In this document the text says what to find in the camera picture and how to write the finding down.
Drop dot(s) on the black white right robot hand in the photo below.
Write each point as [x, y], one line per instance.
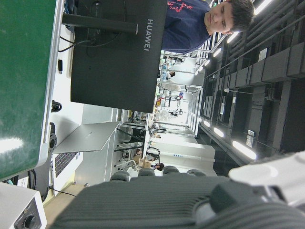
[147, 205]

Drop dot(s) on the seated person with dark hair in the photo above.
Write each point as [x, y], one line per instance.
[160, 166]

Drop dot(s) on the silver laptop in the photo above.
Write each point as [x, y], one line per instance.
[88, 138]

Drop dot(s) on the long ceiling light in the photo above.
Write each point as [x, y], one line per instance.
[218, 132]
[206, 123]

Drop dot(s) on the person in white coat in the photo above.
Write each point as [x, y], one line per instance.
[171, 75]

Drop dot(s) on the white control box with knob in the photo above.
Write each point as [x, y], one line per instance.
[14, 205]

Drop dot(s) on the black Huawei monitor with stand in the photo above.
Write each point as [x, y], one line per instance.
[114, 71]

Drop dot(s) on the small black plug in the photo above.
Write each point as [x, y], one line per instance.
[60, 66]

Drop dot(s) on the person in navy t-shirt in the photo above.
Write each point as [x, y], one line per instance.
[183, 28]

